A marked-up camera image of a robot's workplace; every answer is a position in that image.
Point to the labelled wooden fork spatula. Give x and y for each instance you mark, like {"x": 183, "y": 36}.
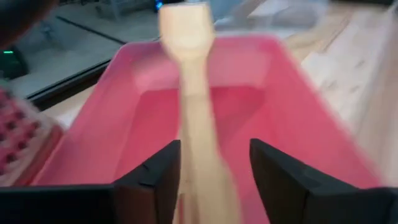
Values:
{"x": 196, "y": 93}

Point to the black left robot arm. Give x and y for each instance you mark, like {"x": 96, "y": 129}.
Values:
{"x": 12, "y": 65}

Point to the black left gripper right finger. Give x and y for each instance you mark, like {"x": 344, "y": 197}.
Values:
{"x": 295, "y": 189}

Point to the pink plastic container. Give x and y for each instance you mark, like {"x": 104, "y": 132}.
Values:
{"x": 295, "y": 109}

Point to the red box grater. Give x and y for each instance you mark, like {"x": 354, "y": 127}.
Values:
{"x": 21, "y": 137}

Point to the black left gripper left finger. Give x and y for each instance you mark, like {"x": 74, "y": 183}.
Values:
{"x": 152, "y": 186}

